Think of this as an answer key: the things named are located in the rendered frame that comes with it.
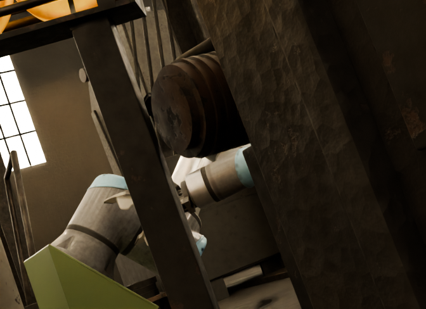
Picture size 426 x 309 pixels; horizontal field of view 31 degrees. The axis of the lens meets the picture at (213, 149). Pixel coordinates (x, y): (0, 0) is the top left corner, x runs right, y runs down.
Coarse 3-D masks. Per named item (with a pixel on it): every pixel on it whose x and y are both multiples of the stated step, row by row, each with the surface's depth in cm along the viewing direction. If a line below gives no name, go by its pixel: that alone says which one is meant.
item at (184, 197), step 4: (184, 180) 183; (180, 184) 182; (184, 184) 181; (184, 188) 181; (180, 192) 183; (184, 192) 180; (180, 196) 182; (184, 196) 180; (188, 196) 180; (180, 200) 180; (184, 200) 179; (188, 200) 178; (184, 204) 179; (188, 204) 179; (192, 204) 181; (184, 208) 180; (188, 208) 180; (192, 208) 180; (184, 212) 182; (192, 212) 180
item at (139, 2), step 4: (132, 0) 96; (136, 0) 97; (140, 0) 101; (132, 4) 96; (136, 4) 97; (140, 4) 99; (136, 8) 98; (140, 8) 99; (144, 8) 102; (140, 12) 100; (144, 12) 101; (144, 16) 103
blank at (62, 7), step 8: (16, 0) 99; (24, 0) 99; (64, 0) 99; (72, 0) 98; (80, 0) 98; (88, 0) 98; (32, 8) 99; (40, 8) 99; (48, 8) 99; (56, 8) 99; (64, 8) 98; (72, 8) 98; (80, 8) 98; (88, 8) 98; (40, 16) 99; (48, 16) 99; (56, 16) 98
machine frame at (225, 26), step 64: (256, 0) 70; (320, 0) 62; (384, 0) 56; (256, 64) 73; (320, 64) 61; (384, 64) 58; (256, 128) 75; (320, 128) 63; (384, 128) 61; (320, 192) 69; (384, 192) 60; (320, 256) 72; (384, 256) 60
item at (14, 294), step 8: (0, 240) 124; (0, 248) 123; (0, 256) 122; (0, 264) 121; (8, 264) 124; (0, 272) 121; (8, 272) 123; (0, 280) 120; (8, 280) 122; (0, 288) 120; (8, 288) 121; (16, 288) 124; (0, 296) 119; (8, 296) 120; (16, 296) 122; (0, 304) 119; (8, 304) 120; (16, 304) 121
